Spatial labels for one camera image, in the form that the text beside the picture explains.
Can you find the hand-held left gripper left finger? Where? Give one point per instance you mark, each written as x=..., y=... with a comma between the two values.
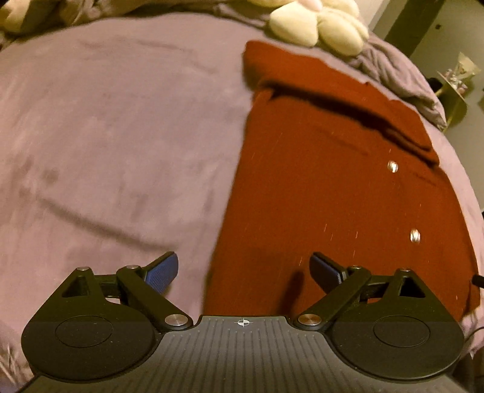
x=163, y=271

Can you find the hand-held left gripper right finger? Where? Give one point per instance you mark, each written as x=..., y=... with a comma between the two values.
x=323, y=269

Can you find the dark red buttoned cardigan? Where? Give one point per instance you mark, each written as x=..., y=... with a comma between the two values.
x=325, y=196

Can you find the purple bed blanket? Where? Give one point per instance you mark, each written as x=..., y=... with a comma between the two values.
x=113, y=143

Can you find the gold side table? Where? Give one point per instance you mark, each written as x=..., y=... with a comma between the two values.
x=453, y=99

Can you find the clear wrapped gift bag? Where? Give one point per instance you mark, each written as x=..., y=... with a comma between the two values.
x=463, y=68

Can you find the cream plush toy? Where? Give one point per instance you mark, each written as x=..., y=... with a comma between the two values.
x=322, y=23

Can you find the cream pillow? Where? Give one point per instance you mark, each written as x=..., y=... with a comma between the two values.
x=26, y=13

